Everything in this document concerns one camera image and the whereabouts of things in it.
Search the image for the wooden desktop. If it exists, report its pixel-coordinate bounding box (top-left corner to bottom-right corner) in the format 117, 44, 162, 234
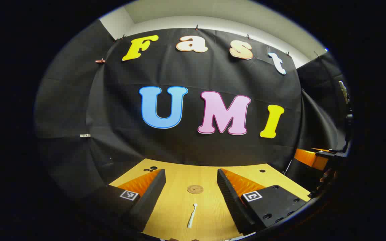
109, 158, 311, 241

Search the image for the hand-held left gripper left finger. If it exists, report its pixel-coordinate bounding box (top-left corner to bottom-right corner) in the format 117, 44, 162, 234
79, 168, 167, 232

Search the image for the black backdrop cloth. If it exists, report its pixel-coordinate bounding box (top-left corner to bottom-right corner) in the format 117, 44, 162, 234
34, 18, 351, 201

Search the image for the pale green toothbrush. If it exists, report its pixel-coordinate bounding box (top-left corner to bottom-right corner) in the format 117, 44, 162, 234
187, 203, 198, 229

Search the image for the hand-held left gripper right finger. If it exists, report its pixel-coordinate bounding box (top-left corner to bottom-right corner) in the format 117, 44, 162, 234
217, 168, 309, 235

